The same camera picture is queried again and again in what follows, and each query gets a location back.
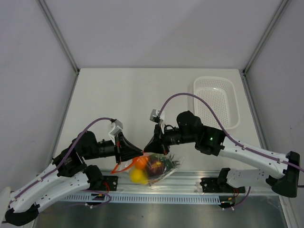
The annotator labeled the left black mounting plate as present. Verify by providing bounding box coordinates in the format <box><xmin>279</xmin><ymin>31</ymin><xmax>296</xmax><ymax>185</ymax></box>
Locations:
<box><xmin>91</xmin><ymin>175</ymin><xmax>118</xmax><ymax>202</ymax></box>

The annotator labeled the orange fruit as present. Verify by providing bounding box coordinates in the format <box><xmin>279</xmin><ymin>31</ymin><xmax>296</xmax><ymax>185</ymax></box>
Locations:
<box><xmin>133</xmin><ymin>156</ymin><xmax>149</xmax><ymax>170</ymax></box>

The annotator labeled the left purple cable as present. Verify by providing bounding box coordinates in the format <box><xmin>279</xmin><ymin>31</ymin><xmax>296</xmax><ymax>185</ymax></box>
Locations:
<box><xmin>9</xmin><ymin>117</ymin><xmax>112</xmax><ymax>209</ymax></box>

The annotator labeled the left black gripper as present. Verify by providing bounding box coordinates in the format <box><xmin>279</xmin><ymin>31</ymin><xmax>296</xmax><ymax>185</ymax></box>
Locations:
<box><xmin>84</xmin><ymin>131</ymin><xmax>144</xmax><ymax>164</ymax></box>

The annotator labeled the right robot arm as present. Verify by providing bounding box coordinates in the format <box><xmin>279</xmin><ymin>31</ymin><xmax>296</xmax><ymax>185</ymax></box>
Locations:
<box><xmin>144</xmin><ymin>109</ymin><xmax>300</xmax><ymax>198</ymax></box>

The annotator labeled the clear zip top bag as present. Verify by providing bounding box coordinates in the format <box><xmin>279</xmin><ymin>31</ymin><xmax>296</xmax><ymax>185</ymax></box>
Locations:
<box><xmin>111</xmin><ymin>153</ymin><xmax>184</xmax><ymax>186</ymax></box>

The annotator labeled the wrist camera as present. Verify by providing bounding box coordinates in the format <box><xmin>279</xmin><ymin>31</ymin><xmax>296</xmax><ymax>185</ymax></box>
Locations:
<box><xmin>150</xmin><ymin>109</ymin><xmax>165</xmax><ymax>133</ymax></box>
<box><xmin>108</xmin><ymin>119</ymin><xmax>123</xmax><ymax>144</ymax></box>

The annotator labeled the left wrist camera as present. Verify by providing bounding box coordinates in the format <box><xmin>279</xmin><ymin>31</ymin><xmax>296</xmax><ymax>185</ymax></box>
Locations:
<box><xmin>108</xmin><ymin>119</ymin><xmax>123</xmax><ymax>144</ymax></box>

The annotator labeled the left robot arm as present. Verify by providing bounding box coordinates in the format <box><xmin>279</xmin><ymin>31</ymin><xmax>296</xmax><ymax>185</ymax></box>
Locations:
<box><xmin>4</xmin><ymin>131</ymin><xmax>143</xmax><ymax>226</ymax></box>

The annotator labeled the white perforated basket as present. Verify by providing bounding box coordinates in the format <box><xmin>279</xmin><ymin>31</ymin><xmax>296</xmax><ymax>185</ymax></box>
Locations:
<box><xmin>193</xmin><ymin>76</ymin><xmax>240</xmax><ymax>130</ymax></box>

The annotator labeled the aluminium frame post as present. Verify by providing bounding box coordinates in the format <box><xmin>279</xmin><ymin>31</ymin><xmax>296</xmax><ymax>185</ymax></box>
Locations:
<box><xmin>242</xmin><ymin>0</ymin><xmax>292</xmax><ymax>76</ymax></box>
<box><xmin>36</xmin><ymin>0</ymin><xmax>80</xmax><ymax>75</ymax></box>

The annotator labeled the toy pineapple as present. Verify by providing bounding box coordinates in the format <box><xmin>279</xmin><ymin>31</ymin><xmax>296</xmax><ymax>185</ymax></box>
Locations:
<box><xmin>149</xmin><ymin>153</ymin><xmax>184</xmax><ymax>173</ymax></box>

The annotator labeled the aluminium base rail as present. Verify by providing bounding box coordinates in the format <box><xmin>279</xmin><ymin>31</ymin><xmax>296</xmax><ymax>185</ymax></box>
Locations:
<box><xmin>32</xmin><ymin>169</ymin><xmax>292</xmax><ymax>197</ymax></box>

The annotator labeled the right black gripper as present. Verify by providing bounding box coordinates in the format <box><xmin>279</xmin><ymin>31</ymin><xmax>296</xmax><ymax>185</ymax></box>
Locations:
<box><xmin>144</xmin><ymin>122</ymin><xmax>197</xmax><ymax>155</ymax></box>

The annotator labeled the left aluminium frame post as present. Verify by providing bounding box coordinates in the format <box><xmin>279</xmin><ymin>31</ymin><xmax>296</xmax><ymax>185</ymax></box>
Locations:
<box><xmin>36</xmin><ymin>0</ymin><xmax>80</xmax><ymax>75</ymax></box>

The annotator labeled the right aluminium frame post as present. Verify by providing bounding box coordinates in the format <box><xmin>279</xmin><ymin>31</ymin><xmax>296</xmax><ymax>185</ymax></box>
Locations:
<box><xmin>242</xmin><ymin>0</ymin><xmax>292</xmax><ymax>76</ymax></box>

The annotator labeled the black mounting plate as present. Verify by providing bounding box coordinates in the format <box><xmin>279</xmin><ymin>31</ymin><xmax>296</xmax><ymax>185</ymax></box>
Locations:
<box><xmin>91</xmin><ymin>175</ymin><xmax>118</xmax><ymax>202</ymax></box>
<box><xmin>200</xmin><ymin>178</ymin><xmax>246</xmax><ymax>193</ymax></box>

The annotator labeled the white slotted cable duct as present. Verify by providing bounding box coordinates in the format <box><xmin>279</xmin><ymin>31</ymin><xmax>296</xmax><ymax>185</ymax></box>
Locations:
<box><xmin>61</xmin><ymin>192</ymin><xmax>221</xmax><ymax>205</ymax></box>

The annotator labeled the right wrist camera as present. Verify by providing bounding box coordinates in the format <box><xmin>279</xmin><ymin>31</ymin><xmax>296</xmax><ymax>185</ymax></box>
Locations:
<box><xmin>150</xmin><ymin>109</ymin><xmax>165</xmax><ymax>133</ymax></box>

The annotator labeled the dark red apple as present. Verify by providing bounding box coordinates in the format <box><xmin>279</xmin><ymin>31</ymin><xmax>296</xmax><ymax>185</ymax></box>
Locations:
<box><xmin>145</xmin><ymin>160</ymin><xmax>164</xmax><ymax>178</ymax></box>

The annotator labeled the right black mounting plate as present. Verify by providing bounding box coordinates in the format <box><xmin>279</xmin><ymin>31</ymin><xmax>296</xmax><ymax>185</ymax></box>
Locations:
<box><xmin>200</xmin><ymin>178</ymin><xmax>246</xmax><ymax>193</ymax></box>

